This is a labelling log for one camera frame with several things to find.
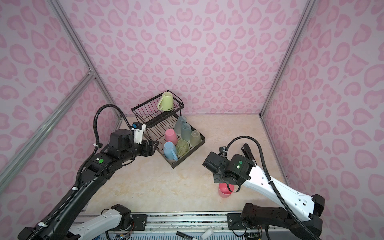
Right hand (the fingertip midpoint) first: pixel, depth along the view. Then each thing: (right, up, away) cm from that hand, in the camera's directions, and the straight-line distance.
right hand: (220, 176), depth 68 cm
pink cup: (+4, -13, +15) cm, 21 cm away
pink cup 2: (-27, +17, +26) cm, 41 cm away
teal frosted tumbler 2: (-18, +19, +33) cm, 42 cm away
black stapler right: (+21, +7, +27) cm, 35 cm away
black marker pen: (-17, -28, +1) cm, 32 cm away
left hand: (-32, +17, +3) cm, 36 cm away
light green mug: (-30, +37, +23) cm, 53 cm away
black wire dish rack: (-39, +30, +45) cm, 67 cm away
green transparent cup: (-19, +10, +23) cm, 31 cm away
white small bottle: (-5, -25, 0) cm, 26 cm away
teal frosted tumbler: (-21, +27, +35) cm, 49 cm away
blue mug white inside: (-26, +9, +19) cm, 34 cm away
